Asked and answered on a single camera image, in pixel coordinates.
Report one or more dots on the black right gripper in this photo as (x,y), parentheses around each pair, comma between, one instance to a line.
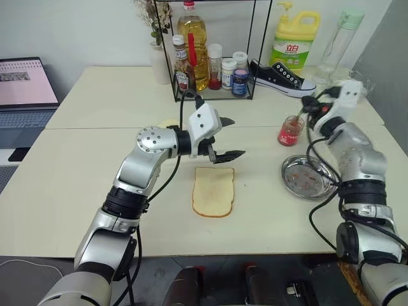
(321,106)

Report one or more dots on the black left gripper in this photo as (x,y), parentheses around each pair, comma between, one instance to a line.
(206,148)

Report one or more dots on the small jam spoon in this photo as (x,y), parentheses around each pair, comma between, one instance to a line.
(299,117)

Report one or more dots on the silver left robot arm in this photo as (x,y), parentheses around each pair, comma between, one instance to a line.
(134,172)

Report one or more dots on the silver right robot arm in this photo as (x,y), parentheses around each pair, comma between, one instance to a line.
(360,159)

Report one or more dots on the glass jar of red jam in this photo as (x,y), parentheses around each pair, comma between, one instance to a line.
(290,134)

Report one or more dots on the white bread slice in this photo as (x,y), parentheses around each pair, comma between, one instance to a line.
(213,192)

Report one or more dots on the black and white sneaker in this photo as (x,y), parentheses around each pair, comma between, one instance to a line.
(280,78)

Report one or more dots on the blue jar with pink lid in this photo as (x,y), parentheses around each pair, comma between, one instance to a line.
(239,83)

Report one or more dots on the yellow dish soap bottle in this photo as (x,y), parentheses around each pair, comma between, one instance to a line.
(291,48)

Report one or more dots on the clear plastic bag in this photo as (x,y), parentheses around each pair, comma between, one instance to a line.
(366,81)

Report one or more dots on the clear bottle with green lid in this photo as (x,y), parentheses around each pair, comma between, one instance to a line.
(338,48)

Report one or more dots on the small white jar blue label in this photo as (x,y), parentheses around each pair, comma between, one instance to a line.
(228,75)

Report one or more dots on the spice bottle with red contents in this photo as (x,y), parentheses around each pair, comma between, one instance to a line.
(215,70)

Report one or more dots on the round metal plate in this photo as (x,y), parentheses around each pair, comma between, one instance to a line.
(304,178)

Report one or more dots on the dark ketchup bottle white cap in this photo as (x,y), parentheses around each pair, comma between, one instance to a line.
(181,78)

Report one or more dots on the white lidded jar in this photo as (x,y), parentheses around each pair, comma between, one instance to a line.
(240,60)

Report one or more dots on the white vase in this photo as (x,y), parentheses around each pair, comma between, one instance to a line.
(158,63)

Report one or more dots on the large cooking oil bottle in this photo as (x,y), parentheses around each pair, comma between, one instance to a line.
(199,35)

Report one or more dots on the dried flower bunch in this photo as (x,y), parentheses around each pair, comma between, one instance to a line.
(156,19)

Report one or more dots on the dark rounded shape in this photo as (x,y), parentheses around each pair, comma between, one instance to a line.
(263,285)
(185,287)

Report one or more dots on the black box with white square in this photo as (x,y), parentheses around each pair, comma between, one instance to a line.
(301,291)

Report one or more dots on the grey laptop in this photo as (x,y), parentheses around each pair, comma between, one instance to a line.
(25,95)

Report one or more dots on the black flat object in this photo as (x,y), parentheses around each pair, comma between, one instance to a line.
(19,154)

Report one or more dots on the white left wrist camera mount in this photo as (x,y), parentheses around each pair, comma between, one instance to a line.
(204,119)

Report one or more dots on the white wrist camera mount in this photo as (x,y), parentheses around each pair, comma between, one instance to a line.
(345,99)
(204,119)

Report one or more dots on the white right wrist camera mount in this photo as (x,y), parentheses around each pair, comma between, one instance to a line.
(345,99)

